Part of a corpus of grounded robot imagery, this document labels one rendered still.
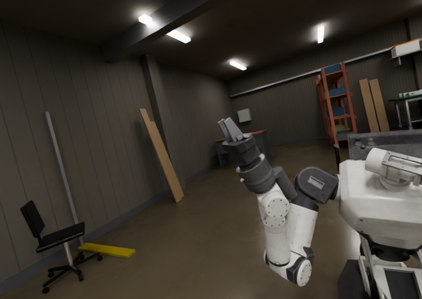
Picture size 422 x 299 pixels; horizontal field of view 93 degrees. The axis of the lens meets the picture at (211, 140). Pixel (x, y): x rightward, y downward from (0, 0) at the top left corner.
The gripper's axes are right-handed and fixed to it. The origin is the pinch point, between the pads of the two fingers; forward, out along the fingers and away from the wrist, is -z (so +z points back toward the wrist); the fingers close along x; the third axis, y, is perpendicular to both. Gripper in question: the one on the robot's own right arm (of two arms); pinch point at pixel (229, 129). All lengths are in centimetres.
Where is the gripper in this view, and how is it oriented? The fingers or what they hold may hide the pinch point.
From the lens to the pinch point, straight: 53.8
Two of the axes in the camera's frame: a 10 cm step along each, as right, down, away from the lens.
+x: 3.4, 0.1, -9.4
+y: -7.7, 5.7, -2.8
